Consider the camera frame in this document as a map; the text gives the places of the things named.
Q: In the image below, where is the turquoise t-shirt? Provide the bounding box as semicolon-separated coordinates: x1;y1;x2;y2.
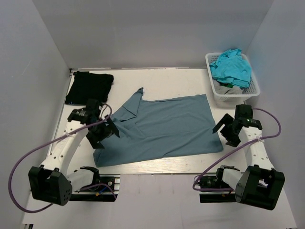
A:
209;48;252;88

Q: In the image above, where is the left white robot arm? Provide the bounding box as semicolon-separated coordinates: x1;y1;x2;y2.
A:
28;99;119;206

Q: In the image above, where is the white plastic laundry basket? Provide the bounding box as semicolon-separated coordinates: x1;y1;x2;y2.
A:
205;52;260;103

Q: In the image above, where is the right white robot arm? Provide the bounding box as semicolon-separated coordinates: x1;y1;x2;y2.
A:
213;104;285;210

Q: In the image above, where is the green item in basket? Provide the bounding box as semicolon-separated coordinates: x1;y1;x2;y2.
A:
219;83;234;88

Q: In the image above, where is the folded black t-shirt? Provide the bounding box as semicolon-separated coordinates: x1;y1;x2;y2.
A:
65;71;114;105

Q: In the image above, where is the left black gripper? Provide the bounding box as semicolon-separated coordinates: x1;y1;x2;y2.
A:
87;114;120;148

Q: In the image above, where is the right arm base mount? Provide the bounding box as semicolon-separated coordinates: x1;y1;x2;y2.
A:
193;166;243;203

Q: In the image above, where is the grey t-shirt in basket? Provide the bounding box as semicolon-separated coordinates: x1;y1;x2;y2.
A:
213;80;243;94

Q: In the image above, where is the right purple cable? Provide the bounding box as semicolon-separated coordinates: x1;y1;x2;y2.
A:
192;108;283;192

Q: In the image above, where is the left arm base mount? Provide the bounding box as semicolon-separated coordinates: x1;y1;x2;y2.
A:
70;175;120;202

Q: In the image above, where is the grey-blue t-shirt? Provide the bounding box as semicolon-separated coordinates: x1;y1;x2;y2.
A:
93;88;224;167

